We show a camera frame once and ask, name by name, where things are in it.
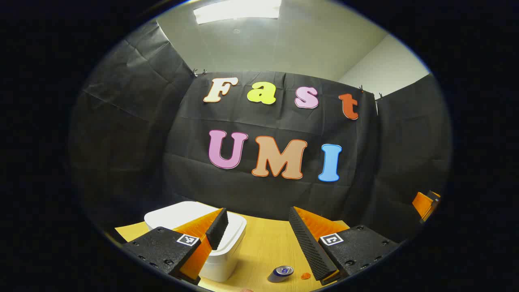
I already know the ceiling light panel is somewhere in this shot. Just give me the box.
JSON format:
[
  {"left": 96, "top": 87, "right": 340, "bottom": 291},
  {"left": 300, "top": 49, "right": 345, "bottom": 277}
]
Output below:
[{"left": 193, "top": 0, "right": 282, "bottom": 26}]

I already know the white desktop garbage bin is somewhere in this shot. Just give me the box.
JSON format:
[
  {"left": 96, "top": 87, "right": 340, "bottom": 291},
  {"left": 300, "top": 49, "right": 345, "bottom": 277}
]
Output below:
[{"left": 144, "top": 201, "right": 248, "bottom": 283}]

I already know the black backdrop cloth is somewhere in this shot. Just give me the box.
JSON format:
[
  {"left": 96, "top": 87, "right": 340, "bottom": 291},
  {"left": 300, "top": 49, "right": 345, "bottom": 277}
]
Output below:
[{"left": 69, "top": 20, "right": 453, "bottom": 244}]

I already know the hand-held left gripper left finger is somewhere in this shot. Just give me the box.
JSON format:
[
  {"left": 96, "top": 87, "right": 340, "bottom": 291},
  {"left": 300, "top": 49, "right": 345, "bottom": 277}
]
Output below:
[{"left": 121, "top": 208, "right": 229, "bottom": 286}]

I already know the wooden desktop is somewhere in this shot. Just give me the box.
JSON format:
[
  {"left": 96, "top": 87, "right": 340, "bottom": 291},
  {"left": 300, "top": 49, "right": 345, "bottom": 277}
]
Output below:
[{"left": 115, "top": 211, "right": 351, "bottom": 292}]

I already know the blue pop can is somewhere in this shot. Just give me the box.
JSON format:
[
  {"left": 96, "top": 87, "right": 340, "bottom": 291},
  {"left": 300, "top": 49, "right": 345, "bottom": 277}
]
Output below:
[{"left": 267, "top": 265, "right": 295, "bottom": 283}]

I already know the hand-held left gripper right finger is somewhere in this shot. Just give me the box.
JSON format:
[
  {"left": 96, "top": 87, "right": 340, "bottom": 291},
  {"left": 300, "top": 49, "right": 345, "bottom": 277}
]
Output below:
[{"left": 288, "top": 206, "right": 401, "bottom": 286}]

